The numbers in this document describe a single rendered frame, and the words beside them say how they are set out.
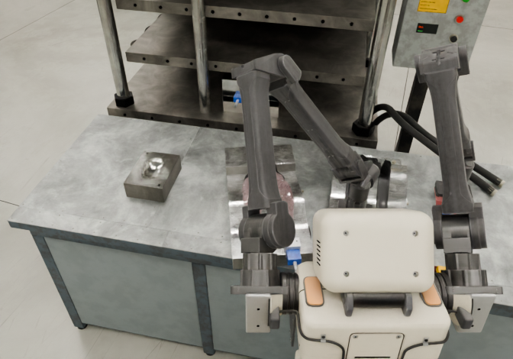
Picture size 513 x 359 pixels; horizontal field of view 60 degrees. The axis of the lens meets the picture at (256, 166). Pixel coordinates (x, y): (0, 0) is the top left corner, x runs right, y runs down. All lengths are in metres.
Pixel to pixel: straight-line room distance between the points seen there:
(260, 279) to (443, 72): 0.56
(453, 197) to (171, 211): 1.00
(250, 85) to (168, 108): 1.27
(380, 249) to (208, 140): 1.27
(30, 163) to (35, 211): 1.64
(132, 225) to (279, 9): 1.04
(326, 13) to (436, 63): 0.97
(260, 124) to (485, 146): 2.84
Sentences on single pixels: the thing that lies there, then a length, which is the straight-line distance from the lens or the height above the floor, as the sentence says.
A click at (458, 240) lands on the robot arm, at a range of 1.04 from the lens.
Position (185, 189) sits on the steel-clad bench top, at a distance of 1.74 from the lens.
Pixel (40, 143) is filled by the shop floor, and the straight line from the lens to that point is 3.61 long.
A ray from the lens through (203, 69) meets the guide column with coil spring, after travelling 2.06.
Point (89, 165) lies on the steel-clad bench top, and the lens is 1.95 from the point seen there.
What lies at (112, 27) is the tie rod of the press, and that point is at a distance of 2.13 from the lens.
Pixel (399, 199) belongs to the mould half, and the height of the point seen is 0.89.
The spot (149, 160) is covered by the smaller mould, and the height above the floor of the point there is 0.87.
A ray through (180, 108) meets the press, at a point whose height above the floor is 0.78.
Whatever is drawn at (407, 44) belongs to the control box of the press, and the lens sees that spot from 2.02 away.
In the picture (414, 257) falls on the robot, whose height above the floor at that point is 1.34.
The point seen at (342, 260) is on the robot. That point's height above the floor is 1.34.
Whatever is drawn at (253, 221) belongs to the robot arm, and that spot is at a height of 1.27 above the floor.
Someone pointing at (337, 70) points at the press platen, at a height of 1.04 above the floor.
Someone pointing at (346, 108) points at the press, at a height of 0.79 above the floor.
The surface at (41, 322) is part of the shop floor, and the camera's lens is 2.51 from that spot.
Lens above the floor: 1.97
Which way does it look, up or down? 40 degrees down
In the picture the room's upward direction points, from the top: 1 degrees clockwise
